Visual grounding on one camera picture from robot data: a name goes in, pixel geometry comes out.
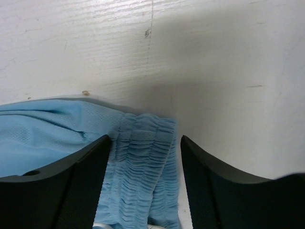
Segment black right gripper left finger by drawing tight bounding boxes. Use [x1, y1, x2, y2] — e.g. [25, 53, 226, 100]
[0, 135, 112, 229]

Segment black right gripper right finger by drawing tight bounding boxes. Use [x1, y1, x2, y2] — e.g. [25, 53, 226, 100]
[181, 136, 305, 229]

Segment light blue shorts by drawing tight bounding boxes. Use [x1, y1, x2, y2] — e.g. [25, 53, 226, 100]
[0, 99, 180, 229]

